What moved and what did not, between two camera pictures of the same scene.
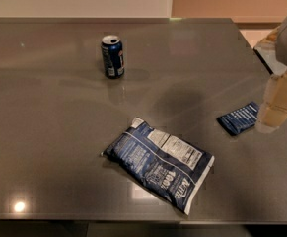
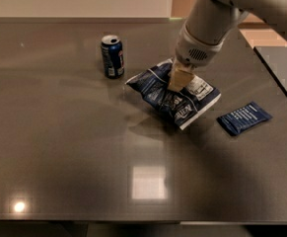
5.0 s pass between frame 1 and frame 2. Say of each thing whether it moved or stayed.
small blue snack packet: stayed
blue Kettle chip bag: moved
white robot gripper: moved
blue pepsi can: stayed
